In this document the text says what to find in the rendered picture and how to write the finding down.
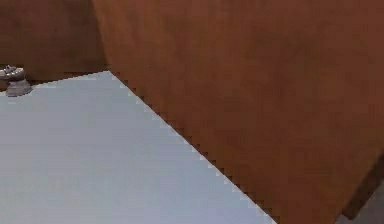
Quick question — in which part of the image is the grey and white shoe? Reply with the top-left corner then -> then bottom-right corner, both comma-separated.
0,64 -> 26,81

